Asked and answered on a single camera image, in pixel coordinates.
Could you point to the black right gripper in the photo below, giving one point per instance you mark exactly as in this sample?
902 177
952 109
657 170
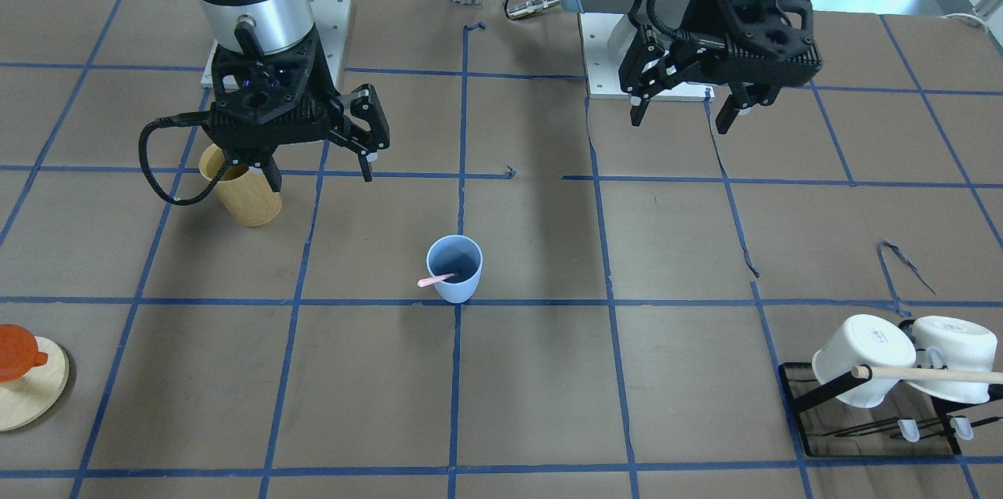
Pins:
354 125

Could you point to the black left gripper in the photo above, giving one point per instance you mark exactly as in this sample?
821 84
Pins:
691 30

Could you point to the light blue plastic cup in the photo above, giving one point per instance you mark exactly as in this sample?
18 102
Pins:
458 255

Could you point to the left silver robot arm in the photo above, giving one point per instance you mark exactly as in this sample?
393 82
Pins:
664 15

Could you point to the yellow bamboo cup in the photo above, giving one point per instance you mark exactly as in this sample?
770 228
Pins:
247 196

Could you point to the white mug near rack end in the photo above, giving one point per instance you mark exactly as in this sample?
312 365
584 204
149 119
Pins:
863 340

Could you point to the white mug rack end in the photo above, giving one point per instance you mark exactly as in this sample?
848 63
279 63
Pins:
863 340
961 345

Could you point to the orange lid on coaster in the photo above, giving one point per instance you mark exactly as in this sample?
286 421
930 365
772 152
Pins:
19 352

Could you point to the white mug far rack end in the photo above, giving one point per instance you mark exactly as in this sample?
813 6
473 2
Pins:
961 345

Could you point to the black wire mug rack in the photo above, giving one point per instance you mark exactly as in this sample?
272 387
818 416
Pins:
873 412

